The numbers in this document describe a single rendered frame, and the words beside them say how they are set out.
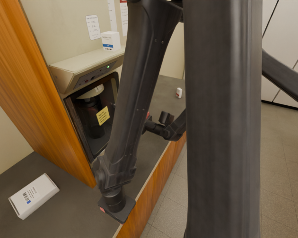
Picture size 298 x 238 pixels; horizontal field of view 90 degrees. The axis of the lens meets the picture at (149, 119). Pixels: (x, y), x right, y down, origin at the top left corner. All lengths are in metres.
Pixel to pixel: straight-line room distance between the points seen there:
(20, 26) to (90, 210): 0.70
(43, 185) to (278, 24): 3.49
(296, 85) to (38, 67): 0.70
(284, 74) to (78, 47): 0.68
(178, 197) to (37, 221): 1.33
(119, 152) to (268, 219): 1.92
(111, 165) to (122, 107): 0.13
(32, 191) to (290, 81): 1.08
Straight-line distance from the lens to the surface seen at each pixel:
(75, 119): 0.68
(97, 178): 0.38
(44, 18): 0.59
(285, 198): 2.34
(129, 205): 0.52
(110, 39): 0.65
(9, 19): 0.45
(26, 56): 0.46
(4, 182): 1.11
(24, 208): 0.91
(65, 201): 0.88
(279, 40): 3.46
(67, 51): 0.62
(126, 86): 0.25
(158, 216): 1.76
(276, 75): 0.63
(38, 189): 0.93
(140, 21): 0.22
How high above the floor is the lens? 1.67
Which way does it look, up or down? 39 degrees down
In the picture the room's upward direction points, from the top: straight up
